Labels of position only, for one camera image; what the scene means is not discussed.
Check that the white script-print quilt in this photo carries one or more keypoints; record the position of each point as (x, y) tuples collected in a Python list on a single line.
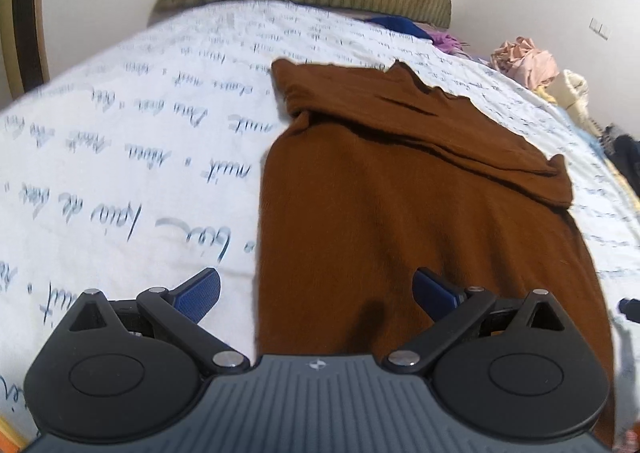
[(141, 167)]

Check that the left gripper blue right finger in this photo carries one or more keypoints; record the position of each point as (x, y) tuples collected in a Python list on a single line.
[(455, 311)]

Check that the pink clothes pile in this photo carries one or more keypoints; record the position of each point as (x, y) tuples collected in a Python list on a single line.
[(523, 62)]

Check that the cream white jacket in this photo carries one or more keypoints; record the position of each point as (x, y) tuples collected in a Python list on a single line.
[(571, 93)]

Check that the brown knit sweater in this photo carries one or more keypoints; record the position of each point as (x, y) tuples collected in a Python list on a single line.
[(379, 175)]

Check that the dark navy clothes pile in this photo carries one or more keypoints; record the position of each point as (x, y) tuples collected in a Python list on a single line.
[(623, 150)]

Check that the purple garment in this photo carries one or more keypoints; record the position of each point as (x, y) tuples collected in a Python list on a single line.
[(448, 43)]

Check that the dark blue cloth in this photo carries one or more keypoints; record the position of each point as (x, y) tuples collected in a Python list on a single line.
[(401, 25)]

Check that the white wall light switch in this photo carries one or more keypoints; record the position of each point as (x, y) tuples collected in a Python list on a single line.
[(600, 29)]

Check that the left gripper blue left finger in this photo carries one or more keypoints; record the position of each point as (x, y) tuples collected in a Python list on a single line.
[(174, 316)]

